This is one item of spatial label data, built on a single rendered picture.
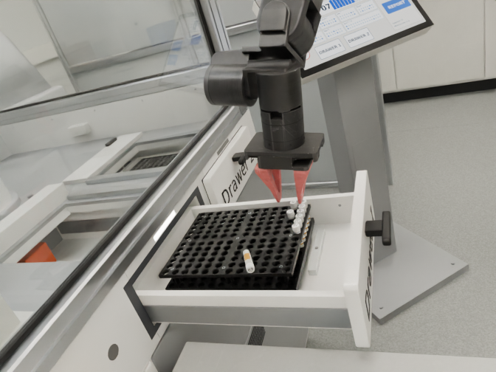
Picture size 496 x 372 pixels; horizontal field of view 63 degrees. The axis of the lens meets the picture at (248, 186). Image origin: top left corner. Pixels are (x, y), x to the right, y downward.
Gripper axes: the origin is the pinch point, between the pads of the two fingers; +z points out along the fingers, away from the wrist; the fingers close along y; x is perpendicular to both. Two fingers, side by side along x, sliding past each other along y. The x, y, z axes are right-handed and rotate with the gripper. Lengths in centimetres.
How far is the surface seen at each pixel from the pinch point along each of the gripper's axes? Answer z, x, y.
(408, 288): 92, -77, -23
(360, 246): 2.7, 6.7, -11.0
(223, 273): 8.4, 9.4, 8.7
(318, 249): 11.9, -2.2, -3.5
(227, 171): 11.0, -24.8, 21.4
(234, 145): 8.1, -32.8, 22.2
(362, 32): -4, -89, -3
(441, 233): 93, -116, -37
